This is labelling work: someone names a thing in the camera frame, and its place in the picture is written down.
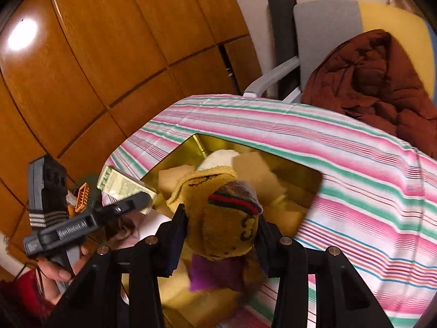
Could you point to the small yellow sponge block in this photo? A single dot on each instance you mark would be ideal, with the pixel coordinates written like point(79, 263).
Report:
point(169, 178)

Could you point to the grey yellow blue chair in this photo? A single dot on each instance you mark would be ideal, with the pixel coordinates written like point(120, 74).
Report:
point(305, 33)

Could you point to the yellow patterned sock roll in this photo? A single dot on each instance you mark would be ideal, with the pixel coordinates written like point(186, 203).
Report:
point(222, 212)

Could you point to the red sleeve forearm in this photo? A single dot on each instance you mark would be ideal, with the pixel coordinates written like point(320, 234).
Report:
point(22, 303)

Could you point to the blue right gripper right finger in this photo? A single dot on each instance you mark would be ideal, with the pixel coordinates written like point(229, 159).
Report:
point(266, 244)

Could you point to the gold rectangular tray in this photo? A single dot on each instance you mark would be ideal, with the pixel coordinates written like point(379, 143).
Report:
point(183, 308)

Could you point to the purple snack packet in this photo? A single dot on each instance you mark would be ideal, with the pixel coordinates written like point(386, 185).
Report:
point(226, 273)

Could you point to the wooden wardrobe panels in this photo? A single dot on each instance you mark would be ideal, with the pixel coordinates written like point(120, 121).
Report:
point(78, 77)

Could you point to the green tea box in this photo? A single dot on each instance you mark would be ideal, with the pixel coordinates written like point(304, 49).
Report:
point(118, 186)

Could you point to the maroon quilted jacket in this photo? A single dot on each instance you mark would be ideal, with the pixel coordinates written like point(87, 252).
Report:
point(370, 78)

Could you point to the tan sponge cube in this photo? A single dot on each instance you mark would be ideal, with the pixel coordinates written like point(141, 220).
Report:
point(251, 167)

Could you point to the person left hand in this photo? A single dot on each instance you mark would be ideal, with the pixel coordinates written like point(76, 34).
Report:
point(51, 273)

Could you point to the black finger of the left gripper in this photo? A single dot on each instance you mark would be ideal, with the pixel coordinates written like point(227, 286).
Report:
point(138, 201)

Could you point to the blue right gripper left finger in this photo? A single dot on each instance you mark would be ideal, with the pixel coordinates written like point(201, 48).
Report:
point(175, 232)

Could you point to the striped pink green tablecloth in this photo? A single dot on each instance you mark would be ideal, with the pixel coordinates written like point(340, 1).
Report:
point(377, 202)

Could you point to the white rectangular sponge block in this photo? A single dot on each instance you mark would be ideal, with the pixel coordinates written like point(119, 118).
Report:
point(150, 223)

